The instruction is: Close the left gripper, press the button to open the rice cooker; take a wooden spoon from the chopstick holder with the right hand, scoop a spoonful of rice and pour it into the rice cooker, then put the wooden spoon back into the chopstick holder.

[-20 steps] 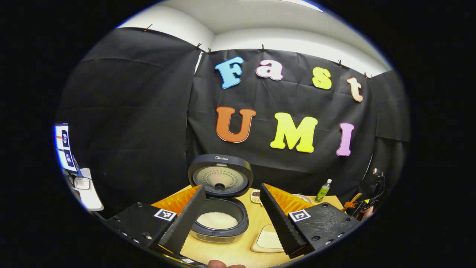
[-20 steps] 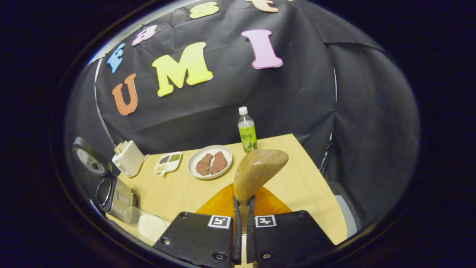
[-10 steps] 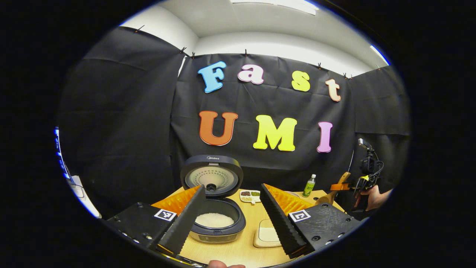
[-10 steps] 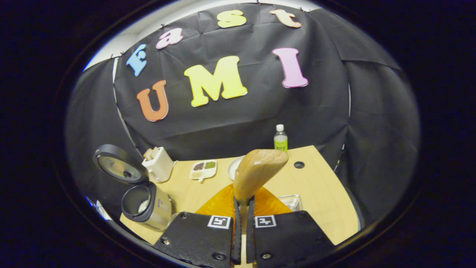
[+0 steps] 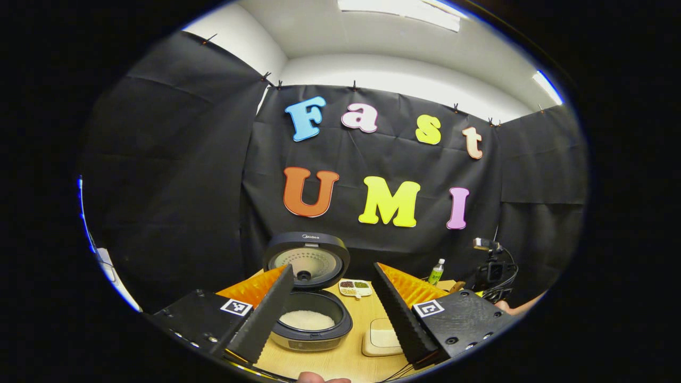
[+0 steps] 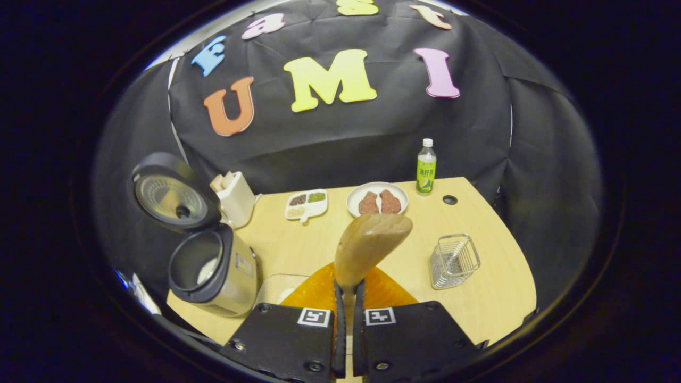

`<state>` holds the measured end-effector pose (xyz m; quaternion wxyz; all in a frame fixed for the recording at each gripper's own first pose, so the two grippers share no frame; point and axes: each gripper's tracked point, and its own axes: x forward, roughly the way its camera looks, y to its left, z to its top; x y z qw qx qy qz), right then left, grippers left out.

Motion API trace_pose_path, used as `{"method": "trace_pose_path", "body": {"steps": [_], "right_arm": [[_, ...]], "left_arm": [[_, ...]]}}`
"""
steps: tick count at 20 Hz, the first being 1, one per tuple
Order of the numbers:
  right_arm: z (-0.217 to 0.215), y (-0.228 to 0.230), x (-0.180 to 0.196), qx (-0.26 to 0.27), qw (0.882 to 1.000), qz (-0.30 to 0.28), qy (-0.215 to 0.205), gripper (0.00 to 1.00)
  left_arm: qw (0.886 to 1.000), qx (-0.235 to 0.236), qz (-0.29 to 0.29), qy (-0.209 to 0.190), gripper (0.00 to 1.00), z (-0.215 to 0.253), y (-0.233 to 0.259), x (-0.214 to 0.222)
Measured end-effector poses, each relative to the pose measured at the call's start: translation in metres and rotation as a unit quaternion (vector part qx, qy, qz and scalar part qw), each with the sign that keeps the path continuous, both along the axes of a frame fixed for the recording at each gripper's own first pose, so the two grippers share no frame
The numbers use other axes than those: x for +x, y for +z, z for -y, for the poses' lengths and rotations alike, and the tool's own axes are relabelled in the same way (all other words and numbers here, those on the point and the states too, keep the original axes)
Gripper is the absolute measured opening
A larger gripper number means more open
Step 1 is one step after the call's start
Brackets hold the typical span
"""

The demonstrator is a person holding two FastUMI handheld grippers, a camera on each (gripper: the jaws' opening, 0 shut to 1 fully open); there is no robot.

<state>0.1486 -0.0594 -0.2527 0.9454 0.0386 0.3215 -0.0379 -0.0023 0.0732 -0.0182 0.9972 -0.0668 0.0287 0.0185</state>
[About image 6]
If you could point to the wooden spoon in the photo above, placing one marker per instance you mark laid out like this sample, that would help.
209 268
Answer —
367 239

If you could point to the white toaster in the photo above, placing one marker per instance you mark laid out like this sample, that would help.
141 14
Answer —
237 205

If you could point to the white divided dish of beans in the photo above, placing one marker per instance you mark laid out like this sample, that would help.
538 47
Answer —
306 205

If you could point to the brown meat piece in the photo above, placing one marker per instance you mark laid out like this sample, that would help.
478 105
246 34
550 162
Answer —
390 202
368 204

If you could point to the black backdrop cloth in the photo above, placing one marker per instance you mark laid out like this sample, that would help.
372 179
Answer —
372 138

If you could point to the clear box of white rice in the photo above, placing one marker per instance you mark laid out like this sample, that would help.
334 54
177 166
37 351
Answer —
271 290

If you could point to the black and silver rice cooker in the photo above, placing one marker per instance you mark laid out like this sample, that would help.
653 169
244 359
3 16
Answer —
229 282

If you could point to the green tea bottle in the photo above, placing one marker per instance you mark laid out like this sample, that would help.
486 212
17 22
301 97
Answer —
426 173

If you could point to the white rice pile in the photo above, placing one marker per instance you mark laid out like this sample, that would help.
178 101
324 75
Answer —
207 271

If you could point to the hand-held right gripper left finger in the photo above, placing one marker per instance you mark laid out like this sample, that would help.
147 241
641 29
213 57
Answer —
287 340

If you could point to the white round plate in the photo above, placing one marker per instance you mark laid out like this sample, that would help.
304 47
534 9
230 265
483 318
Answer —
378 186

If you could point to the toast slice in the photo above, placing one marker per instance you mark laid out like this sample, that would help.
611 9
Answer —
227 178
216 183

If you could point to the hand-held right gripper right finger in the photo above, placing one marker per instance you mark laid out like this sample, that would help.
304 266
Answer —
415 340

